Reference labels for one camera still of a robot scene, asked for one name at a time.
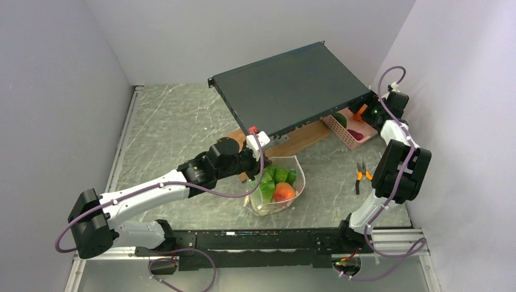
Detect pink perforated plastic tray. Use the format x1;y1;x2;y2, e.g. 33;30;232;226
321;108;378;150

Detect aluminium frame rail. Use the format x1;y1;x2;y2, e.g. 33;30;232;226
64;246;143;291

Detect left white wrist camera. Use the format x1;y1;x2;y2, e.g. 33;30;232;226
246;127;271;161

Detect orange handled pliers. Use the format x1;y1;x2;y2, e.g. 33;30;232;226
355;162;374;196

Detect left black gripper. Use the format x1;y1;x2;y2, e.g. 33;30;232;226
216;139;271;180

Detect red orange fake peach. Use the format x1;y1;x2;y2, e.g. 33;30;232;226
273;182;296;202

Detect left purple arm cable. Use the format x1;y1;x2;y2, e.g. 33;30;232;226
54;131;265;254

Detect green fake lettuce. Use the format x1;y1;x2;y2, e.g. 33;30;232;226
249;173;276;212

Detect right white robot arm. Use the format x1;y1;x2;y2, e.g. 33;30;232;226
335;89;432;252

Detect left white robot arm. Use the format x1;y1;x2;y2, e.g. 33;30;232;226
66;131;270;259

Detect dark rack server chassis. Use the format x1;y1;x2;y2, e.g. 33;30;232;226
207;41;374;138

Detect purple fake eggplant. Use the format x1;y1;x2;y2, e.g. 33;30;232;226
347;129;364;141

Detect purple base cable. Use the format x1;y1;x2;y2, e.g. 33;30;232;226
148;248;218;292

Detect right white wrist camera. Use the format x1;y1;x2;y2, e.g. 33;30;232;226
388;82;400;92

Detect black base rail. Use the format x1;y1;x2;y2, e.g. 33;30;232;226
134;228;390;271

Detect brown wooden board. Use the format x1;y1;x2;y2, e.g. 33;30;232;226
215;121;330;183

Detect clear zip top bag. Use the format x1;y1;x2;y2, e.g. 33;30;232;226
243;156;305;216

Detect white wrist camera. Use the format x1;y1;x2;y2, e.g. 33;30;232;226
246;127;271;161
388;82;400;92

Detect orange fake fruit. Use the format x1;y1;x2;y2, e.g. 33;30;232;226
352;104;368;122

